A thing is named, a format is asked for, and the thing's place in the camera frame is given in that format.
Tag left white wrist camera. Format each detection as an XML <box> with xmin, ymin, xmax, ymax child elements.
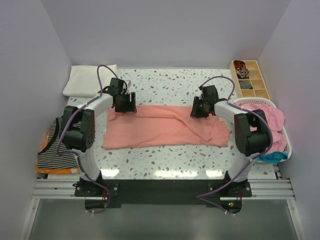
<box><xmin>125</xmin><ymin>80</ymin><xmax>132</xmax><ymax>92</ymax></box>

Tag black white striped shirt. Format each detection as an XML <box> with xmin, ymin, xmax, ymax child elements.
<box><xmin>36</xmin><ymin>117</ymin><xmax>78</xmax><ymax>170</ymax></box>

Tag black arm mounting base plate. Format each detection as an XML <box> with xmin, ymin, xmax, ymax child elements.
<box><xmin>73</xmin><ymin>179</ymin><xmax>253</xmax><ymax>212</ymax></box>

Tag blue garment in basket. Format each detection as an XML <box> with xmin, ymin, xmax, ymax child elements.
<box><xmin>257</xmin><ymin>151</ymin><xmax>289</xmax><ymax>164</ymax></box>

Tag rolled dark socks in organizer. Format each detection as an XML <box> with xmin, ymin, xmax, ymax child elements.
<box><xmin>233</xmin><ymin>60</ymin><xmax>250</xmax><ymax>79</ymax></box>

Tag light pink garment in basket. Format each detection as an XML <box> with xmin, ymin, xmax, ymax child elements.
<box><xmin>242</xmin><ymin>103</ymin><xmax>287</xmax><ymax>154</ymax></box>

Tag aluminium rail frame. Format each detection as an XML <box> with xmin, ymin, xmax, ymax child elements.
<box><xmin>32</xmin><ymin>178</ymin><xmax>295</xmax><ymax>200</ymax></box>

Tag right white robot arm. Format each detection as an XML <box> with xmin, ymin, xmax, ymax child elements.
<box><xmin>190</xmin><ymin>85</ymin><xmax>273</xmax><ymax>197</ymax></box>

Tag white laundry basket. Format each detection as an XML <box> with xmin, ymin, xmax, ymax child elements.
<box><xmin>234</xmin><ymin>97</ymin><xmax>292</xmax><ymax>164</ymax></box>

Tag folded orange t shirt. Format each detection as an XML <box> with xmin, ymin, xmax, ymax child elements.
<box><xmin>35</xmin><ymin>133</ymin><xmax>80</xmax><ymax>175</ymax></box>

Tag folded white t shirt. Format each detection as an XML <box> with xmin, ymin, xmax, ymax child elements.
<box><xmin>62</xmin><ymin>64</ymin><xmax>118</xmax><ymax>98</ymax></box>

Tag salmon pink t shirt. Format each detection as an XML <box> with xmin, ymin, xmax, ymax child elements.
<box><xmin>102</xmin><ymin>105</ymin><xmax>230</xmax><ymax>150</ymax></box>

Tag wooden compartment organizer box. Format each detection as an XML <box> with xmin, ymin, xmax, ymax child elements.
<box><xmin>229</xmin><ymin>60</ymin><xmax>271</xmax><ymax>100</ymax></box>

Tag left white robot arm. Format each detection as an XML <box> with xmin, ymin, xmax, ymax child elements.
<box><xmin>56</xmin><ymin>77</ymin><xmax>137</xmax><ymax>196</ymax></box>

